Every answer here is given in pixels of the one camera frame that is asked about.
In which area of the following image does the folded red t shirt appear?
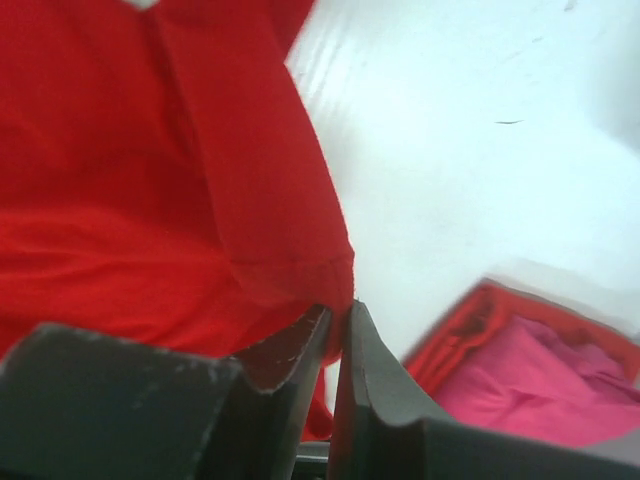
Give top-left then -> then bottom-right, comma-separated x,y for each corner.
402,279 -> 639,395

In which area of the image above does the folded pink t shirt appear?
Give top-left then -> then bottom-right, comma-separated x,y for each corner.
434,317 -> 639,447

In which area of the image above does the red t shirt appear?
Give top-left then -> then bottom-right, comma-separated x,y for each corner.
402,279 -> 639,395
0,0 -> 357,443

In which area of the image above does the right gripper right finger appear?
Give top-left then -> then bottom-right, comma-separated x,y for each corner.
327,302 -> 639,480

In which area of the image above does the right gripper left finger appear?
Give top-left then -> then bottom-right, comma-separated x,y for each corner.
1,306 -> 331,479

